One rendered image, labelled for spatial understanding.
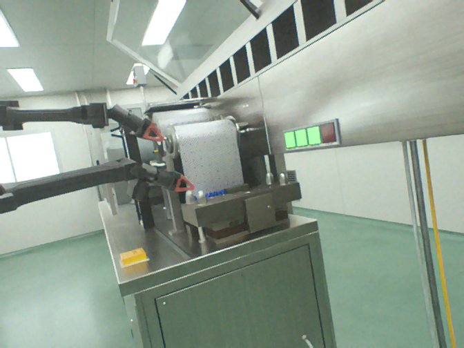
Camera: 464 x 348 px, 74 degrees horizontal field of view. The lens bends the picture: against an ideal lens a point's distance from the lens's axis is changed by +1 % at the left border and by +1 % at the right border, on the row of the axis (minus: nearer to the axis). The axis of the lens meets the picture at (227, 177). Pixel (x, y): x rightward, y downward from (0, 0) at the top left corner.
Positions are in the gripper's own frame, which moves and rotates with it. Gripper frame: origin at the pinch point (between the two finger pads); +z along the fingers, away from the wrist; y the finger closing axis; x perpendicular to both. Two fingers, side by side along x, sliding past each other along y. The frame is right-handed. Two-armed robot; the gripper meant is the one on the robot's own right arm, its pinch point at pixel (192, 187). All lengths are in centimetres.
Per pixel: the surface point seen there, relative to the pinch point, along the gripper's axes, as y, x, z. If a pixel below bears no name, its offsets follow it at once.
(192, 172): 0.2, 5.2, -1.7
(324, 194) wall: -234, 62, 267
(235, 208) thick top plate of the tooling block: 20.0, -3.2, 10.0
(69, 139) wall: -557, 42, -88
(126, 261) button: 13.5, -27.8, -16.9
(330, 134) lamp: 43, 24, 20
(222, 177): 0.3, 7.3, 10.6
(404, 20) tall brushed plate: 67, 42, 11
